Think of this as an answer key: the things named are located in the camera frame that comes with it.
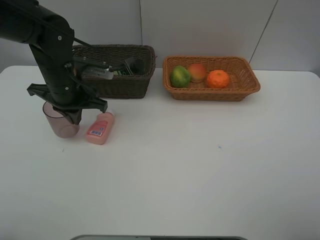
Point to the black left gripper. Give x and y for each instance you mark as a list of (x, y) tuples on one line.
[(65, 90)]

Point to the translucent purple plastic cup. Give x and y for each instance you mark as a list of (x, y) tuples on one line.
[(59, 123)]

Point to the dark green bottle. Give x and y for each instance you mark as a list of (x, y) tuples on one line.
[(131, 67)]

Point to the green mango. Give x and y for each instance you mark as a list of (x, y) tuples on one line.
[(180, 77)]

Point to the orange mandarin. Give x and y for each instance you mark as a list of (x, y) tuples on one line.
[(218, 79)]

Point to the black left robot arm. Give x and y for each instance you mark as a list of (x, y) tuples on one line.
[(51, 39)]

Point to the pink lotion bottle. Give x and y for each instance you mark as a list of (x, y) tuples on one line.
[(99, 131)]

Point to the dark brown wicker basket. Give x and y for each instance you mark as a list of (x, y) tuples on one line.
[(114, 55)]

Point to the light orange wicker basket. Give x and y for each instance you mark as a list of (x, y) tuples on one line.
[(243, 81)]

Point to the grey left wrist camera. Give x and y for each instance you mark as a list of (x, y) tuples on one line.
[(96, 70)]

